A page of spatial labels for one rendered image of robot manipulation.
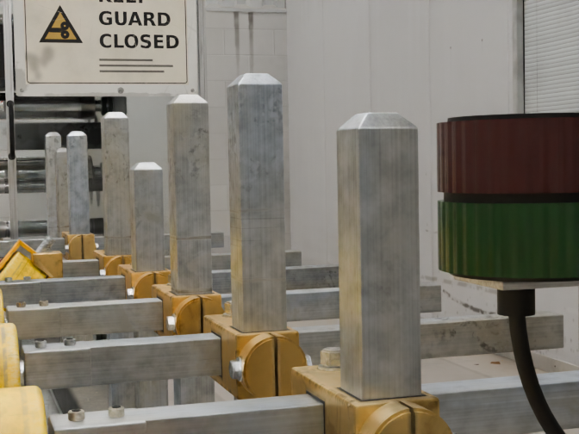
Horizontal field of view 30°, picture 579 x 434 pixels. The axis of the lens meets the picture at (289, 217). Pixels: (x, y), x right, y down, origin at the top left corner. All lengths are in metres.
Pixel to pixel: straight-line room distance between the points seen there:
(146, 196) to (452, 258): 0.99
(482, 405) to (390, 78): 6.78
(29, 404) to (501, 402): 0.28
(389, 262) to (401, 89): 6.67
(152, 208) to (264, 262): 0.50
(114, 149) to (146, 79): 1.33
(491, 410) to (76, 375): 0.33
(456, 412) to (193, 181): 0.48
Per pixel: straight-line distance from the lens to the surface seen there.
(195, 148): 1.06
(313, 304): 1.15
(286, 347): 0.81
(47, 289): 1.34
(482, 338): 0.95
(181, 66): 2.89
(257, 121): 0.82
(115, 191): 1.56
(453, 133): 0.34
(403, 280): 0.59
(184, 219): 1.06
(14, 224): 2.83
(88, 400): 1.89
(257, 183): 0.82
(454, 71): 6.53
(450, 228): 0.34
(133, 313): 1.11
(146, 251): 1.31
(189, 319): 1.04
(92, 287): 1.35
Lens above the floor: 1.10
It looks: 3 degrees down
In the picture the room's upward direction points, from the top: 1 degrees counter-clockwise
